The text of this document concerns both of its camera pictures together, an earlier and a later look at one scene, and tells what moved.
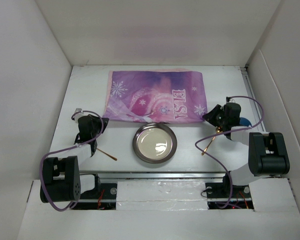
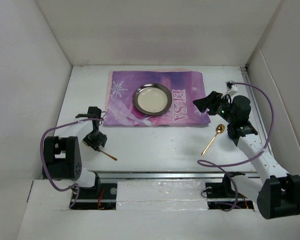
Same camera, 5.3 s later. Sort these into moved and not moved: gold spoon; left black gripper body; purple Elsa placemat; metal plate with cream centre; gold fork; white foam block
Moved: metal plate with cream centre; left black gripper body
Not moved: gold spoon; white foam block; purple Elsa placemat; gold fork
